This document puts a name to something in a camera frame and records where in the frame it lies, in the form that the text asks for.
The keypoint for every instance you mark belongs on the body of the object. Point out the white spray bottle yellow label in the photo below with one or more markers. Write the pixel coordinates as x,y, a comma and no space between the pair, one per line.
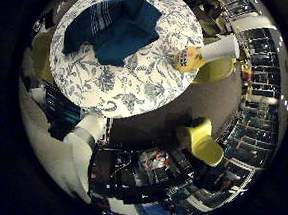
205,55

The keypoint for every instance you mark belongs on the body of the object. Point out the dark blue cloth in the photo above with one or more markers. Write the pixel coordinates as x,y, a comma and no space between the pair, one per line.
119,35

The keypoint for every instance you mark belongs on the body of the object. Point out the blue floral white tablecloth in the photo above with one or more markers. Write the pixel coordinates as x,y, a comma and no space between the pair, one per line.
136,83

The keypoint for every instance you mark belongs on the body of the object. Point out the cluttered black desk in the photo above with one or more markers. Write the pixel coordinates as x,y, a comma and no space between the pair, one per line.
135,173

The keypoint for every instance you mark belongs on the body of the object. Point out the yellow-green chair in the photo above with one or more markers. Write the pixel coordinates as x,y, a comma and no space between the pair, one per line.
204,144
217,71

